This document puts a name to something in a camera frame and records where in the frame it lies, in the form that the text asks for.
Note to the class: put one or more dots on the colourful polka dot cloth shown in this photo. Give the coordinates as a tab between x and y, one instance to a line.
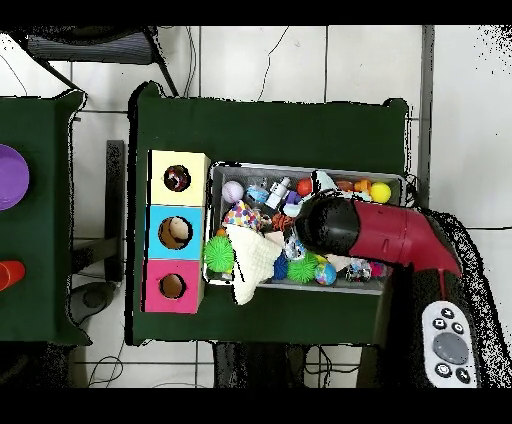
240	216
176	178

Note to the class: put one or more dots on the pale yellow waffle cloth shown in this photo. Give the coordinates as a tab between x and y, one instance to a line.
252	256

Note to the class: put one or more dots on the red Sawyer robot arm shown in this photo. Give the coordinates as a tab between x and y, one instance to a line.
384	232

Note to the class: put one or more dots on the shallow mesh bin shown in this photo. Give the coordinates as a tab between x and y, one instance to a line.
240	172

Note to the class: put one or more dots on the wooden box with three holes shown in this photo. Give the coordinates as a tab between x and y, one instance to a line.
160	192

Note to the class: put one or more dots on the silver plastic toy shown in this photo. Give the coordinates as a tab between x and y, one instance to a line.
278	194

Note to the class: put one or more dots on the white baseball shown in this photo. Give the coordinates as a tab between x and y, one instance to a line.
232	192

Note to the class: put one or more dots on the red ball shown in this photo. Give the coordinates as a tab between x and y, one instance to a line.
304	187

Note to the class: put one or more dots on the green spiky rubber ball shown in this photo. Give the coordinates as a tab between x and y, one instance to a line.
302	270
218	254

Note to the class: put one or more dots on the blue spiky ball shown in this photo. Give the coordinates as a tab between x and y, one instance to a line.
280	268

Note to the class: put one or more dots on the dark green table cloth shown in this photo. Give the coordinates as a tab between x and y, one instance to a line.
280	132
36	240

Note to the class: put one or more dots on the globe print ball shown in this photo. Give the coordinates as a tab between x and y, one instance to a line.
326	274

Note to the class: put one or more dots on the yellow ball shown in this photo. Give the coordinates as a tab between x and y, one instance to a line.
380	192

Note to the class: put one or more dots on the grey rounded base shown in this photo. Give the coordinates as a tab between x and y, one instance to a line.
94	298

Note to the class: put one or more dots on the black chair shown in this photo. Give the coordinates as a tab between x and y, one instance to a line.
92	48

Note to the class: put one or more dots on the purple bowl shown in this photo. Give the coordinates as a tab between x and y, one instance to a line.
12	178

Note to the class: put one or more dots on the orange cup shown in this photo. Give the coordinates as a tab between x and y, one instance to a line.
12	274

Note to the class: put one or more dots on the black post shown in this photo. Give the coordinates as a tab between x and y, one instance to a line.
116	192

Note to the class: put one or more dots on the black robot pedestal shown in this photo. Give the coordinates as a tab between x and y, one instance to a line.
248	364

